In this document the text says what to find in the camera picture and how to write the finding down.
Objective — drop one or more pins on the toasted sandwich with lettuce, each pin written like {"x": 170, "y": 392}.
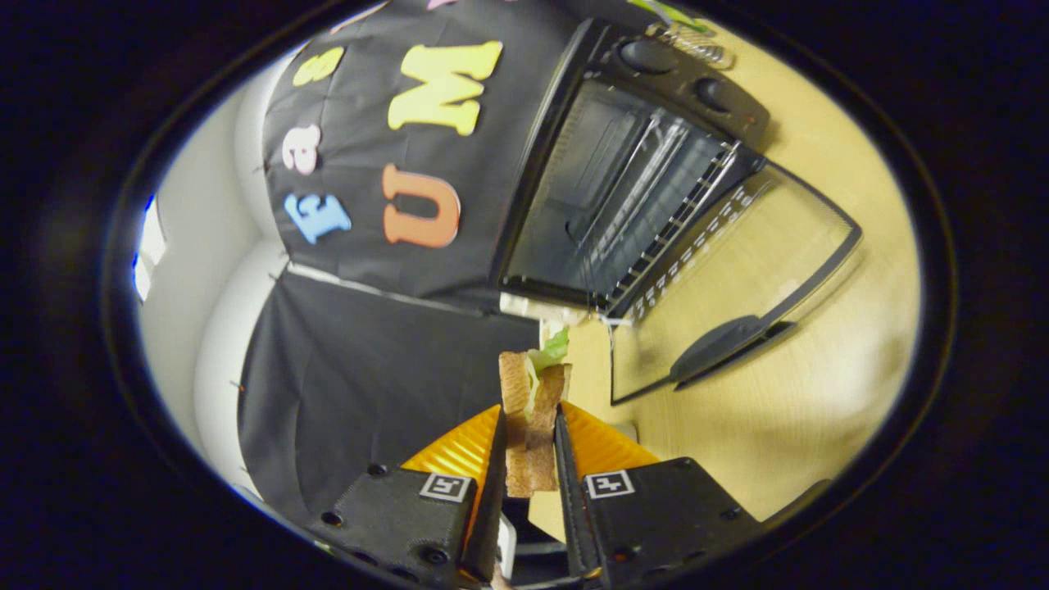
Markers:
{"x": 533, "y": 442}

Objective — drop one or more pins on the long ceiling light panel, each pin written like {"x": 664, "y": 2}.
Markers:
{"x": 152, "y": 246}

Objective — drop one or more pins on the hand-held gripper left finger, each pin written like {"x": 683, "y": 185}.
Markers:
{"x": 492, "y": 508}

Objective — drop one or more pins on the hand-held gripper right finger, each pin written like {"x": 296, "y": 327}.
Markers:
{"x": 569, "y": 508}

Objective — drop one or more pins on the clear glass jar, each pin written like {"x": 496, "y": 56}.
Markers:
{"x": 697, "y": 47}

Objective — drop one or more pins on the black toaster oven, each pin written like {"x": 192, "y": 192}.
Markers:
{"x": 680, "y": 82}

